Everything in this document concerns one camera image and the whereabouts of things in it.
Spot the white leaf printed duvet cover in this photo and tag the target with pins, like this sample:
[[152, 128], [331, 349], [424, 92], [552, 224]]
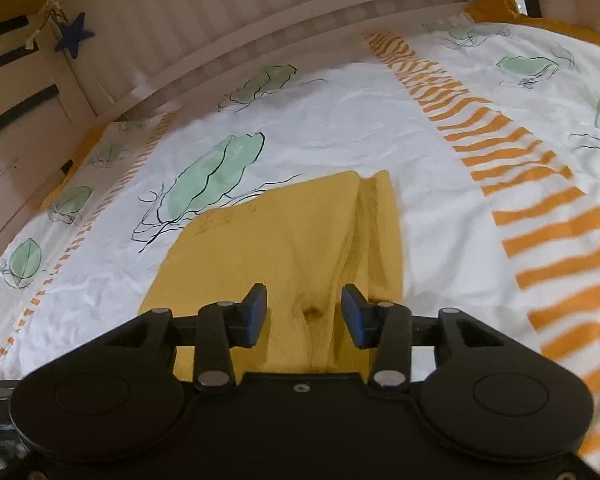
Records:
[[330, 125]]

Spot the black metal post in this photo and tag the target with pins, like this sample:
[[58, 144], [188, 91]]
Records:
[[532, 2]]

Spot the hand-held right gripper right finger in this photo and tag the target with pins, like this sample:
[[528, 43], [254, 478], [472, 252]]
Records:
[[357, 317]]

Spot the blue star decoration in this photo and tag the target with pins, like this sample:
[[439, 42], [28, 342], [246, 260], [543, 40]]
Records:
[[75, 35]]

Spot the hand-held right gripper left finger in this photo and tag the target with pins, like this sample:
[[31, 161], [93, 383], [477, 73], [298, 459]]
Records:
[[252, 315]]

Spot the light wooden bed frame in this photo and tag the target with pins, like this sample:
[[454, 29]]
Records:
[[280, 30]]

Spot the mustard yellow knit sweater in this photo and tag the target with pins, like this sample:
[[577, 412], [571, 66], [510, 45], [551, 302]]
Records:
[[260, 240]]

